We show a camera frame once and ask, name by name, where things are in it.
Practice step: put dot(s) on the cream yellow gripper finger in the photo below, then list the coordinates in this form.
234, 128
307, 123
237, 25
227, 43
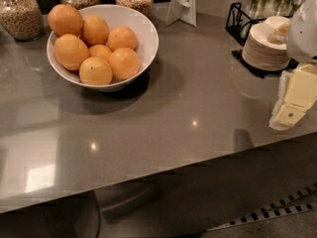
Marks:
297, 93

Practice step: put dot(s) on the stack of white plates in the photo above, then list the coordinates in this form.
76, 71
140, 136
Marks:
259, 52

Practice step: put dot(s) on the orange front right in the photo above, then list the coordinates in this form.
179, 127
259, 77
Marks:
125, 63

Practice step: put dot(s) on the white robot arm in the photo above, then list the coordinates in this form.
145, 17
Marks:
302, 34

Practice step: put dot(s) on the white folded sign card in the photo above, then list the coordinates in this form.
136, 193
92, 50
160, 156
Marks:
183, 10

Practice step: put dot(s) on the white ceramic bowl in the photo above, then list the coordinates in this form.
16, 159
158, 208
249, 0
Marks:
115, 16

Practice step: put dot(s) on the orange right upper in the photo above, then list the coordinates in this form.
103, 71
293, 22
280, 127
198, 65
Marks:
122, 37

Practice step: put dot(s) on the black wire plate rack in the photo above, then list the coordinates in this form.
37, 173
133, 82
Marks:
238, 25

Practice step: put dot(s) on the orange top left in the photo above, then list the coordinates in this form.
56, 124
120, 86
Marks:
64, 19

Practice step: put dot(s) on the orange top middle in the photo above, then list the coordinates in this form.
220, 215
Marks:
95, 30

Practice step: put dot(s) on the glass cereal jar left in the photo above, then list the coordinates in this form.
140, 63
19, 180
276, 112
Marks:
22, 19

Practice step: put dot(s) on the small orange centre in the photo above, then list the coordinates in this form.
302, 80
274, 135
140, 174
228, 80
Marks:
100, 52

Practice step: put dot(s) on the clear drinking glass left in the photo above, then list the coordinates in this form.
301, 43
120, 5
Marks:
256, 8

